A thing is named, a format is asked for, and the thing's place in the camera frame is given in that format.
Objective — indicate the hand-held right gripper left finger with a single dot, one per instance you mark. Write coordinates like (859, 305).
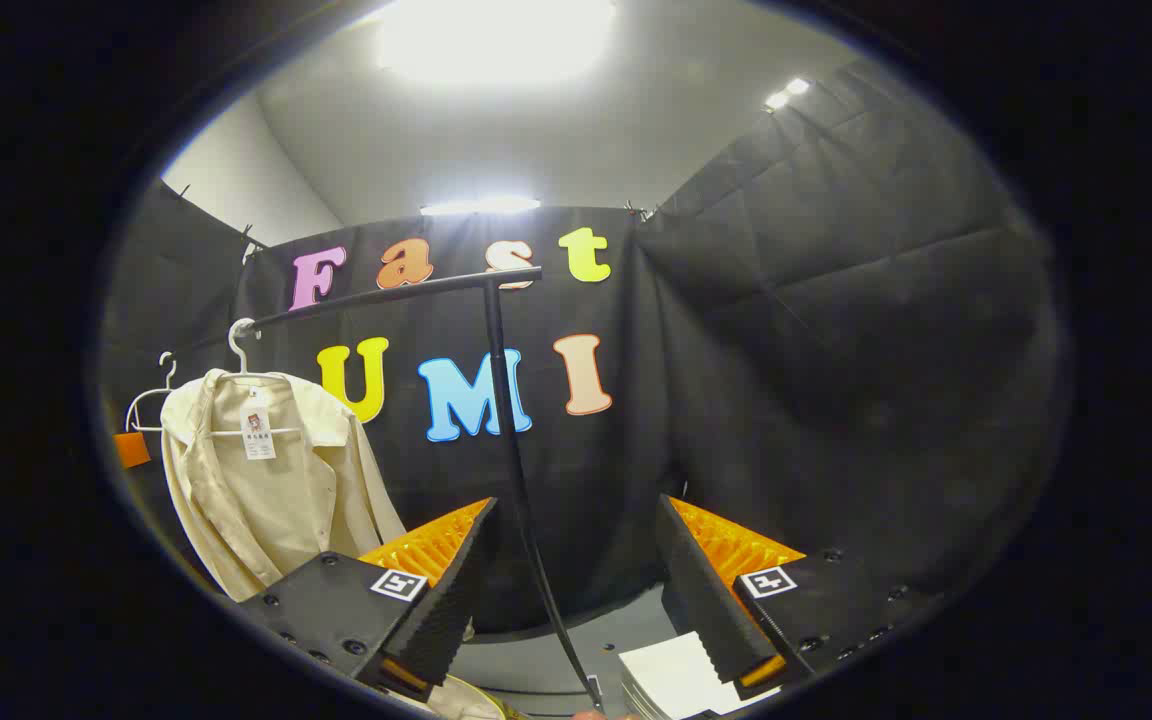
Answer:
(456, 600)

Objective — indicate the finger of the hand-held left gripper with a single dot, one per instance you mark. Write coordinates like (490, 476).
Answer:
(131, 450)

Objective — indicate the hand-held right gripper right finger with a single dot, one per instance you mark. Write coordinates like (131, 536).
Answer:
(706, 600)

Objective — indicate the yellow laundry hamper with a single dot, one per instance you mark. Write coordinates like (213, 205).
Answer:
(471, 702)

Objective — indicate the cream shirt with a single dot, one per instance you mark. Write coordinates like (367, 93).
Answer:
(266, 510)

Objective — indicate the white plastic clothes hanger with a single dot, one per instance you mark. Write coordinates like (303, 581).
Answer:
(236, 350)
(168, 372)

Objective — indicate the black metal clothes rack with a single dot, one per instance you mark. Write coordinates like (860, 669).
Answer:
(501, 380)

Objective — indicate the stack of white sheets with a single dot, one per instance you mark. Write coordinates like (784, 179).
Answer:
(671, 675)

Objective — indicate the white paper garment tag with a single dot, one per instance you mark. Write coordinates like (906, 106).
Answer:
(257, 432)

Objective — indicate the black backdrop cloth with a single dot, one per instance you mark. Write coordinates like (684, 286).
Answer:
(816, 350)

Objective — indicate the long ceiling light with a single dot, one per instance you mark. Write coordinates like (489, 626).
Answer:
(481, 206)

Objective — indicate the small ceiling light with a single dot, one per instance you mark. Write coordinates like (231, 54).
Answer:
(786, 92)

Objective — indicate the large ceiling light panel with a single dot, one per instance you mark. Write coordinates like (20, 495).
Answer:
(496, 40)

